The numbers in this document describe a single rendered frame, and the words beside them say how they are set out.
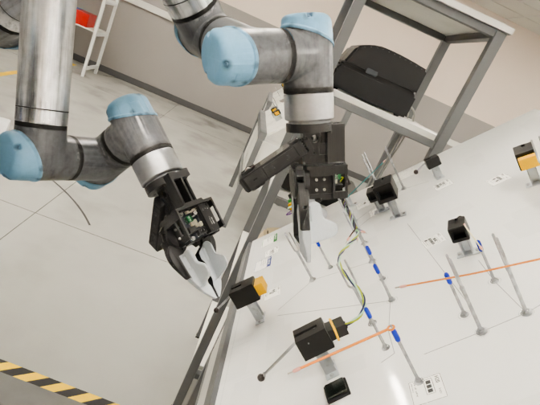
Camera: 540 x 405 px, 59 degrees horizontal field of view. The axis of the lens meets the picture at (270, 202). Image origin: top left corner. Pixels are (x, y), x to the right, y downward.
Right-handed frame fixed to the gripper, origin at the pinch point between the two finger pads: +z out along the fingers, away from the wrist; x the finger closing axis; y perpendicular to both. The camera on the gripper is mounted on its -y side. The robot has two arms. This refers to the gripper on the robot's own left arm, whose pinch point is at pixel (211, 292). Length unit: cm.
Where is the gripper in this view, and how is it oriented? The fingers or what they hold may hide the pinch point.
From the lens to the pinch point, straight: 81.8
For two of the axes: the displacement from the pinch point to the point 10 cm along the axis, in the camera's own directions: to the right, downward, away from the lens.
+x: 7.0, -2.9, 6.5
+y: 5.5, -3.7, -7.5
